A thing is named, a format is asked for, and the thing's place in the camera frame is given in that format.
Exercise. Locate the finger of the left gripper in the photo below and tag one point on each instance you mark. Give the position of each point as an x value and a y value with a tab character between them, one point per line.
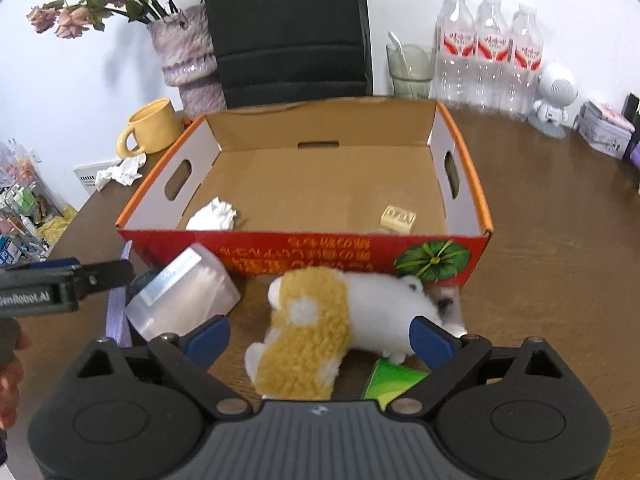
46	264
99	277

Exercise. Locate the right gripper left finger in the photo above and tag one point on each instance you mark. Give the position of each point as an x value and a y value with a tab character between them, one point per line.
185	360

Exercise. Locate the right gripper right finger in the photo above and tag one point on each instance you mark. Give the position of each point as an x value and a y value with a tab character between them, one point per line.
455	364

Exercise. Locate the translucent plastic container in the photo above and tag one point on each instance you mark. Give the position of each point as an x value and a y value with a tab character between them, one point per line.
189	291

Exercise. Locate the left hand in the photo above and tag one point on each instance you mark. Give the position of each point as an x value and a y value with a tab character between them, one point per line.
11	376

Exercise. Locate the green card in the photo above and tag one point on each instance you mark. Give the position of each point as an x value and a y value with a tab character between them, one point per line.
388	381

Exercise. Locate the crumpled white tissue on table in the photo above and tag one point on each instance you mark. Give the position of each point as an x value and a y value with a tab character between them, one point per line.
125	173

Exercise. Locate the white and tan plush toy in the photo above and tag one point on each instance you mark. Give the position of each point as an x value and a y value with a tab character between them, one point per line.
319	314

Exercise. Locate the crumpled white tissue in box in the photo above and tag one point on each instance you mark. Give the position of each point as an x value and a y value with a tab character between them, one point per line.
217	215

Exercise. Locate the small cream block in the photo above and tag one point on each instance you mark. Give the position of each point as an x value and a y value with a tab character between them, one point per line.
397	220

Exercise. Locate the yellow ceramic mug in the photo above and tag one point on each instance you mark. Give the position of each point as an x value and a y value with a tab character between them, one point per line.
149	130

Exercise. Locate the cardboard box with orange rim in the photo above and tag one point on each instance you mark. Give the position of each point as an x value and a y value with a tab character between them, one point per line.
310	181

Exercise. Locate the purple textured vase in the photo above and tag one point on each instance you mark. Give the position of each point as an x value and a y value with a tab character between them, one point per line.
188	62

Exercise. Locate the white robot figurine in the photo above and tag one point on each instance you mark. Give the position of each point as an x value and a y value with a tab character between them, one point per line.
549	112

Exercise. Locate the small printed tin box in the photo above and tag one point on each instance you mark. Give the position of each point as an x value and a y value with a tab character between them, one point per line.
603	129

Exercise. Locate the left water bottle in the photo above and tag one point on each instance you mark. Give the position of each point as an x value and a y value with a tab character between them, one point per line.
454	49

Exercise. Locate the water bottle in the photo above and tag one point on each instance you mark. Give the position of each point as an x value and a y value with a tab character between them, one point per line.
454	49
492	49
524	61

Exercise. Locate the clear glass cup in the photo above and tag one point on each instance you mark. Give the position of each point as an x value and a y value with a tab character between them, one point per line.
411	68

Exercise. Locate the middle water bottle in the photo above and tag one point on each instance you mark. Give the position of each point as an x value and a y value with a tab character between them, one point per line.
492	49

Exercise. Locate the black paper bag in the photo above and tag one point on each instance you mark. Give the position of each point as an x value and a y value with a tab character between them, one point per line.
287	51

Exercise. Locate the right water bottle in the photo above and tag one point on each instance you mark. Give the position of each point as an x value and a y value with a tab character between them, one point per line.
524	61

